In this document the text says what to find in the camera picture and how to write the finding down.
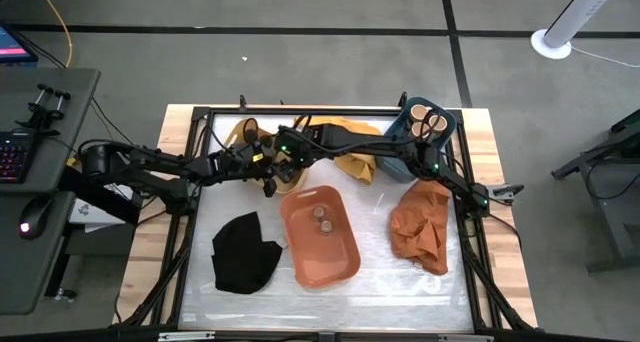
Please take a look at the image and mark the dark computer monitor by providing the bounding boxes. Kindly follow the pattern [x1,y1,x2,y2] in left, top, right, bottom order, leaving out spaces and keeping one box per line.
[0,23,40,66]

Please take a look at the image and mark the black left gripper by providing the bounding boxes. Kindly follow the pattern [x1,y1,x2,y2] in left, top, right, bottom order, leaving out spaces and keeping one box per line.
[219,141,280,199]

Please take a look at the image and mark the black cloth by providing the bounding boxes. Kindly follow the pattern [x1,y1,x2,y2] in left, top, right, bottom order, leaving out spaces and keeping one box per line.
[210,211,284,296]

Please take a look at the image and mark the orange cloth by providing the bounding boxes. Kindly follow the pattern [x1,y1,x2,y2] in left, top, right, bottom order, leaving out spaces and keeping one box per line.
[389,179,453,277]

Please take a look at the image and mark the black computer mouse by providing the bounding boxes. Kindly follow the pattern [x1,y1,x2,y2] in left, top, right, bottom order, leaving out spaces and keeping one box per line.
[18,196,54,241]

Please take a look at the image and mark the yellow cloth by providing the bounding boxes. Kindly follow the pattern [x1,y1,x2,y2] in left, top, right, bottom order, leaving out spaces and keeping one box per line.
[293,115,385,187]

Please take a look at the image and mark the grey clamp bracket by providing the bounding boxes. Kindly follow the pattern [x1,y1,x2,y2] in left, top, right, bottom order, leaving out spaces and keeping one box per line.
[491,183,526,204]

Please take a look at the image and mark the black metal side stand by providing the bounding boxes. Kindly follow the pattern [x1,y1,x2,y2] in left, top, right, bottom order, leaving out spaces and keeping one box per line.
[551,108,640,274]

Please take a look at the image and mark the white plastic table cover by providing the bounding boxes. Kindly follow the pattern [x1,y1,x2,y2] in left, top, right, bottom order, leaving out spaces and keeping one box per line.
[178,113,475,332]

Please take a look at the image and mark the backlit black keyboard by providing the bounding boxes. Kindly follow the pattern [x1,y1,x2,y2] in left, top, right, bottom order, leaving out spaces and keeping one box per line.
[0,130,34,185]

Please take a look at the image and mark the grey side desk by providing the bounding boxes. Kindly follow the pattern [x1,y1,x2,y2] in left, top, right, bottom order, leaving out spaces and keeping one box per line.
[0,66,102,317]

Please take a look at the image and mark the white paper with logo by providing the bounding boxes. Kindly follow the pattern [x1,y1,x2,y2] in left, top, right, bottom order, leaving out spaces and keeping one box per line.
[68,195,127,234]

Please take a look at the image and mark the white fan stand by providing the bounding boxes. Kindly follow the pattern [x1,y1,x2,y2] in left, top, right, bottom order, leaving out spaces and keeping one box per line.
[530,0,626,61]

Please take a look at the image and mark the white fan cable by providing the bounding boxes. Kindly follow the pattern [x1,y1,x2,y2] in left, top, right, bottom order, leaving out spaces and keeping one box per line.
[569,45,640,69]

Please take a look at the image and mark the yellow hanging cable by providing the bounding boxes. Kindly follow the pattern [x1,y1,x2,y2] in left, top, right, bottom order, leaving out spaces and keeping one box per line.
[31,0,75,69]

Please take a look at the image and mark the black clamp stand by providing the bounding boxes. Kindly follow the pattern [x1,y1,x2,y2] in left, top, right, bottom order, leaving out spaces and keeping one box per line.
[16,83,72,134]

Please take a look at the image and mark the salmon orange plastic bin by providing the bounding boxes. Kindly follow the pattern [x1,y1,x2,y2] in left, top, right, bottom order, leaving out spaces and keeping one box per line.
[279,184,363,290]

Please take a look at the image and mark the black aluminium table frame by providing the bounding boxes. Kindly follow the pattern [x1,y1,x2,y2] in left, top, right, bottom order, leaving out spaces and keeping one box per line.
[113,92,540,334]

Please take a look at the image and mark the blue plastic bin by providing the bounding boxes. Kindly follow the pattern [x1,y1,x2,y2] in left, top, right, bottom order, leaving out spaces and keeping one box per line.
[375,96,458,184]

